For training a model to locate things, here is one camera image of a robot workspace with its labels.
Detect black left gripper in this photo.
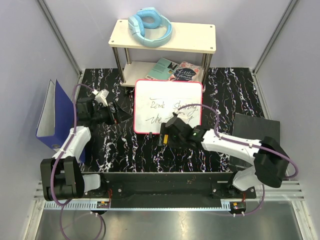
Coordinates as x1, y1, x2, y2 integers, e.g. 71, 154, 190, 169
91, 101, 132, 126

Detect pink framed whiteboard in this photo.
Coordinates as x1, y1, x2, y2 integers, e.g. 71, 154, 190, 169
133, 79, 203, 134

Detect yellow whiteboard eraser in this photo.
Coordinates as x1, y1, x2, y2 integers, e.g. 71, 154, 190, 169
163, 134, 169, 145

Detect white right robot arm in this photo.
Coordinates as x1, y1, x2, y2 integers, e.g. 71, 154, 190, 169
159, 116, 289, 199

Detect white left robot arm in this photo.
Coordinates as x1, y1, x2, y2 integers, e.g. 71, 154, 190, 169
40, 97, 132, 205

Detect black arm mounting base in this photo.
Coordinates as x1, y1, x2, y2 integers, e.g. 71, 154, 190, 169
84, 172, 257, 211

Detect teal paperback book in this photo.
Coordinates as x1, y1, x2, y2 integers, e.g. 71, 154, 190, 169
145, 57, 179, 80

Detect Little Women floral book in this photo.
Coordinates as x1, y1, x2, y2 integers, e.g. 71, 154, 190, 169
168, 61, 202, 82

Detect light blue headphones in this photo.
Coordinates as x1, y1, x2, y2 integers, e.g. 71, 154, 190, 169
127, 7, 173, 48

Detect black notebook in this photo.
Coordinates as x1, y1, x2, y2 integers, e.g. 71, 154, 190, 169
228, 112, 281, 173

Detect white two-tier shelf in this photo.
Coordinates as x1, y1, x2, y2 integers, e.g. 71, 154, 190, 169
108, 19, 216, 88

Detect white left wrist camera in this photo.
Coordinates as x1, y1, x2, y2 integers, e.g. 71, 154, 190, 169
92, 89, 109, 107

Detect blue ring binder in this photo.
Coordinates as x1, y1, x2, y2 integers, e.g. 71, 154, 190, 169
35, 80, 74, 157

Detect grey slotted cable duct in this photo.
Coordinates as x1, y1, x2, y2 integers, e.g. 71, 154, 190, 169
44, 199, 110, 211

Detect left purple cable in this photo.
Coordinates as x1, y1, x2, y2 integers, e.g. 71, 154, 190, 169
49, 83, 107, 240

